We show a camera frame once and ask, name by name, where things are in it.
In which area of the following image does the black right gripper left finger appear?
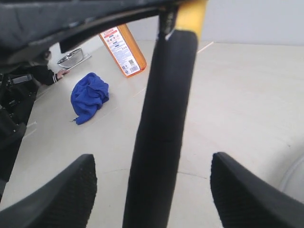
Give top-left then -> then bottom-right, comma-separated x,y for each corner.
0,154 -> 97,228

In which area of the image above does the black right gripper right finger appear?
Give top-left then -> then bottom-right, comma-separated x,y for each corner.
210,152 -> 304,228

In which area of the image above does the black and yellow claw hammer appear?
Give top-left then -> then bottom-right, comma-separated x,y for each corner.
122,0 -> 207,228

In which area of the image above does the round stainless steel plate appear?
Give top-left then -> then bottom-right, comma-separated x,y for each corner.
279,155 -> 304,203

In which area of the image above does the blue crumpled cloth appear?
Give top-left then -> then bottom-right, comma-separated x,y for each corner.
70,72 -> 110,125

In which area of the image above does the black robot equipment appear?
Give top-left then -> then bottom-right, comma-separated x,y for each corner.
0,74 -> 38,182

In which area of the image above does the person in dark jacket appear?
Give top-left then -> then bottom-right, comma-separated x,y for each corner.
26,65 -> 69,86

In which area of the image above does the stainless steel bowl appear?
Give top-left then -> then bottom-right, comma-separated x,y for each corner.
57,48 -> 84,69

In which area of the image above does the orange detergent bottle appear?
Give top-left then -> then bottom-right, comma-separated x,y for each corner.
99,24 -> 147,78

